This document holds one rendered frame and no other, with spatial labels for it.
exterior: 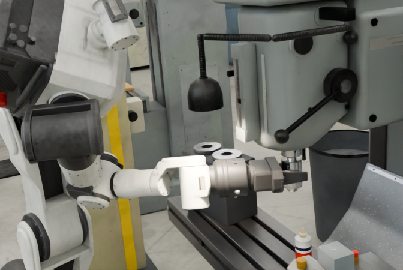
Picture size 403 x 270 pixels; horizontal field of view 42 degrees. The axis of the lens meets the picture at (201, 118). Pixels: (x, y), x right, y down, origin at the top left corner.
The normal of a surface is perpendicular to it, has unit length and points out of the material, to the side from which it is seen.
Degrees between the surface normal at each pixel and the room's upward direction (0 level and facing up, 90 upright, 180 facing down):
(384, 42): 90
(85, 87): 95
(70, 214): 82
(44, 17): 59
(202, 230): 0
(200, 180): 72
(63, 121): 38
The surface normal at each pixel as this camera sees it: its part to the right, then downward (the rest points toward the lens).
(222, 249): -0.07, -0.96
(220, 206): -0.81, 0.22
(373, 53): 0.41, 0.22
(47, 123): 0.06, -0.59
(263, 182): 0.06, 0.27
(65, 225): 0.66, 0.00
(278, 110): -0.44, 0.28
